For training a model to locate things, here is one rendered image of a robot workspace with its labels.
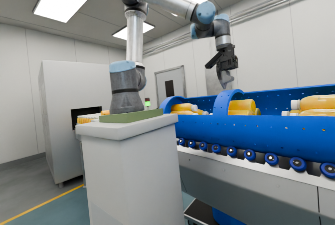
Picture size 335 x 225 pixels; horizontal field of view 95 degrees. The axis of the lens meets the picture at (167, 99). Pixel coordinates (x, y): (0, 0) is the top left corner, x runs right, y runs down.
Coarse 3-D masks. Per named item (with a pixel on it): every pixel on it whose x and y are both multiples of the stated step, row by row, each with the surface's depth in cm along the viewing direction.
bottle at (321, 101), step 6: (312, 96) 54; (318, 96) 53; (324, 96) 52; (330, 96) 50; (300, 102) 56; (306, 102) 54; (312, 102) 53; (318, 102) 52; (324, 102) 51; (330, 102) 50; (300, 108) 57; (306, 108) 54; (312, 108) 53; (318, 108) 52; (324, 108) 51; (330, 108) 50
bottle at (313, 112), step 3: (303, 111) 52; (306, 111) 51; (309, 111) 50; (312, 111) 50; (315, 111) 49; (318, 111) 49; (321, 111) 48; (324, 111) 48; (327, 111) 47; (330, 111) 47; (333, 111) 46; (297, 114) 53; (300, 114) 52; (303, 114) 51; (306, 114) 51; (309, 114) 50; (312, 114) 49; (315, 114) 49; (318, 114) 48; (321, 114) 48; (324, 114) 47; (327, 114) 47; (330, 114) 46; (333, 114) 46
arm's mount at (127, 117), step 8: (128, 112) 57; (136, 112) 58; (144, 112) 61; (152, 112) 65; (160, 112) 68; (104, 120) 64; (112, 120) 60; (120, 120) 57; (128, 120) 55; (136, 120) 58
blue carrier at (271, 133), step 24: (216, 96) 90; (240, 96) 82; (264, 96) 74; (288, 96) 68; (192, 120) 78; (216, 120) 68; (240, 120) 60; (264, 120) 54; (288, 120) 49; (312, 120) 45; (240, 144) 64; (264, 144) 56; (288, 144) 50; (312, 144) 46
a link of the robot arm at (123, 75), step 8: (112, 64) 65; (120, 64) 64; (128, 64) 65; (112, 72) 64; (120, 72) 63; (128, 72) 65; (136, 72) 70; (112, 80) 65; (120, 80) 63; (128, 80) 64; (136, 80) 68; (112, 88) 65; (120, 88) 63; (128, 88) 64; (136, 88) 67
